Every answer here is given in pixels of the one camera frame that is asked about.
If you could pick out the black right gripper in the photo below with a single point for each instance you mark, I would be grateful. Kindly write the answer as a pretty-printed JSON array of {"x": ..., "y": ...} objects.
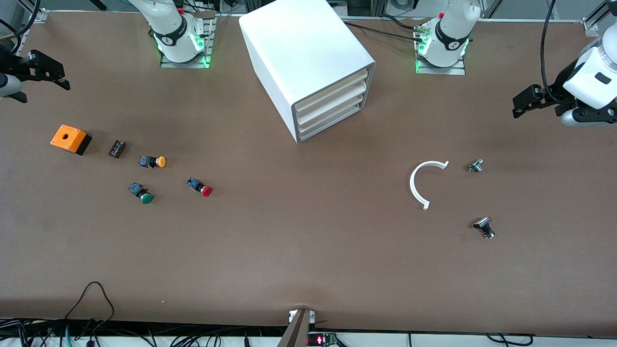
[{"x": 13, "y": 64}]

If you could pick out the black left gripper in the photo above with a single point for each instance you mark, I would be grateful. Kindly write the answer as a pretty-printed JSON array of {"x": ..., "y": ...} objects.
[{"x": 551, "y": 93}]

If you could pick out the green push button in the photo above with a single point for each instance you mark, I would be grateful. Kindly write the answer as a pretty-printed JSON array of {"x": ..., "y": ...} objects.
[{"x": 142, "y": 193}]

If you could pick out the white plastic drawer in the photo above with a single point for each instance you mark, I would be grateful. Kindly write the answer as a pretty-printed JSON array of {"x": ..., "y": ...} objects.
[
  {"x": 332, "y": 121},
  {"x": 332, "y": 90},
  {"x": 332, "y": 101},
  {"x": 332, "y": 111}
]

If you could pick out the yellow push button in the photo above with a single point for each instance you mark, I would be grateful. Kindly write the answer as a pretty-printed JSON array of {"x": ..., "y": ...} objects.
[{"x": 153, "y": 161}]

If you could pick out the red push button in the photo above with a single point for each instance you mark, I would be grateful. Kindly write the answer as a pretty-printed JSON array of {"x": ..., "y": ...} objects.
[{"x": 200, "y": 187}]

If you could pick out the white drawer cabinet shell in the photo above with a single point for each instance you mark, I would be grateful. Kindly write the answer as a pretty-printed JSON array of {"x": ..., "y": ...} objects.
[{"x": 299, "y": 48}]

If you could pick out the small black contact block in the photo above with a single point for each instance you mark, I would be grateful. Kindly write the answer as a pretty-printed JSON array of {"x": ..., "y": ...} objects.
[{"x": 117, "y": 149}]

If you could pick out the circuit board red display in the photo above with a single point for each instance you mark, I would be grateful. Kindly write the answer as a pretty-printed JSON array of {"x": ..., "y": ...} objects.
[{"x": 322, "y": 340}]

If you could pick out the orange button enclosure box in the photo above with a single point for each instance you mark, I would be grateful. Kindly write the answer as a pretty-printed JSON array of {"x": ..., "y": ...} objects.
[{"x": 67, "y": 137}]

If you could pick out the aluminium frame bracket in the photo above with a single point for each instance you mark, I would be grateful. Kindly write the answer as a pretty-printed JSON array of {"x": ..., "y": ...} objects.
[
  {"x": 41, "y": 16},
  {"x": 591, "y": 26}
]

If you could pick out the small silver switch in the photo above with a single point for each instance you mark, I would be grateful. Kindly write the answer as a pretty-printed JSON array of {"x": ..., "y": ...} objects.
[{"x": 476, "y": 166}]

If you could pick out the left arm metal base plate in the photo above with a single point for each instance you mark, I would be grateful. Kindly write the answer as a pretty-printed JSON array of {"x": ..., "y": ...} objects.
[{"x": 441, "y": 71}]

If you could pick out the black selector switch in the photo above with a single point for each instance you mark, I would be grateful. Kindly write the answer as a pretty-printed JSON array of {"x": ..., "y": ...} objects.
[{"x": 483, "y": 225}]

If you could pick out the white curved plastic bracket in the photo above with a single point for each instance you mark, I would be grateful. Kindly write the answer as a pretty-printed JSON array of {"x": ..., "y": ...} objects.
[{"x": 412, "y": 183}]

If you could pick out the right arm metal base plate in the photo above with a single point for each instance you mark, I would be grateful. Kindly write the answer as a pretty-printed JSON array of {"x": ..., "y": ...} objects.
[{"x": 185, "y": 64}]

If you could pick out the grey camera mount beam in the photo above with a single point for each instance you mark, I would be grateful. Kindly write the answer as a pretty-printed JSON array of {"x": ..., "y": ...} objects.
[{"x": 299, "y": 332}]

